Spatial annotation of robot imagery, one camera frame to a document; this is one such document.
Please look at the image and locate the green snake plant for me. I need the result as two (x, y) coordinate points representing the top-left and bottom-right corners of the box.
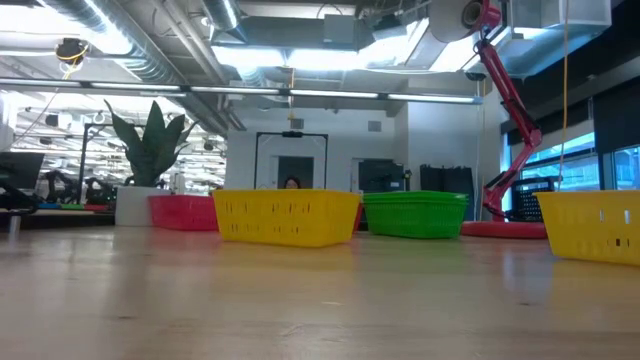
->
(103, 98), (200, 189)

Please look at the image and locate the long white light bar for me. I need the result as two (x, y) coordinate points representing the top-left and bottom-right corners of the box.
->
(0, 77), (485, 106)

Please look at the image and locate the black monitor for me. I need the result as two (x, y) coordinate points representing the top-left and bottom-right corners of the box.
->
(0, 151), (46, 191)

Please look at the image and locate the rectangular silver ventilation duct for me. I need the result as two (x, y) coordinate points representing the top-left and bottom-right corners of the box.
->
(464, 0), (614, 81)

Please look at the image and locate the black window blind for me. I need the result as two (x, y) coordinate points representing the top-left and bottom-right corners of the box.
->
(592, 84), (640, 154)

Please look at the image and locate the black cabinet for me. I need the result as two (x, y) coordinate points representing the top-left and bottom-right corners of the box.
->
(418, 163), (476, 221)

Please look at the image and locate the green plastic basket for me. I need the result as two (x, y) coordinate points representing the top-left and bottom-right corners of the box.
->
(361, 190), (470, 200)
(363, 197), (469, 240)

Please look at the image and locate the grey ventilation unit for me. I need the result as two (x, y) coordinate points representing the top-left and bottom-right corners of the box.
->
(234, 12), (381, 51)

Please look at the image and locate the red desk lamp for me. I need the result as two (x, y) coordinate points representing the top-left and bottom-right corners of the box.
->
(428, 0), (549, 240)

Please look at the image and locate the black mesh crate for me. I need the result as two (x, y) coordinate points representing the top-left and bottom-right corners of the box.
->
(508, 176), (557, 223)

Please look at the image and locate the round silver ventilation duct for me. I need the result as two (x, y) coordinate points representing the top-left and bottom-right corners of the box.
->
(29, 0), (231, 136)

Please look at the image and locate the black yellow cord reel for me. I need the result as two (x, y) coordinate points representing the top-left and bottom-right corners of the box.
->
(53, 36), (91, 67)

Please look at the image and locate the yellow plastic basket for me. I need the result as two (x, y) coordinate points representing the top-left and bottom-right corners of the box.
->
(212, 188), (362, 249)
(533, 190), (640, 267)

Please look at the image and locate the black aluminium frame with camera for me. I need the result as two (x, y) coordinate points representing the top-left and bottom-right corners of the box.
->
(253, 130), (330, 191)

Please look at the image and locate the black equipment rack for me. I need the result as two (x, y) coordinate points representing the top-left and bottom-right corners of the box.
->
(356, 158), (407, 194)

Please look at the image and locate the wooden table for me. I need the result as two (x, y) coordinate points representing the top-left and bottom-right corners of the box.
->
(0, 202), (116, 231)

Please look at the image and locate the white plant pot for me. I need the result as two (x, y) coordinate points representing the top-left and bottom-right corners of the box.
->
(114, 186), (172, 228)

